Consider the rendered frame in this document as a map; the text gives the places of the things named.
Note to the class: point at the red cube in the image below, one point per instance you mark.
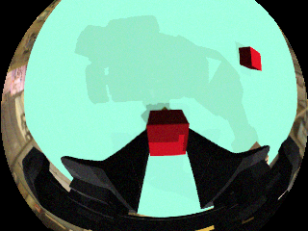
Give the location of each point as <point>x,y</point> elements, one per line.
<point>250,58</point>
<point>168,131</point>

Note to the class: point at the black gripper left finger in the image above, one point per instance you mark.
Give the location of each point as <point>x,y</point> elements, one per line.
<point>122,173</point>

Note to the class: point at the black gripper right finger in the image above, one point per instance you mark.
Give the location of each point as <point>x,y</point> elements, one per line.
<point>214,168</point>

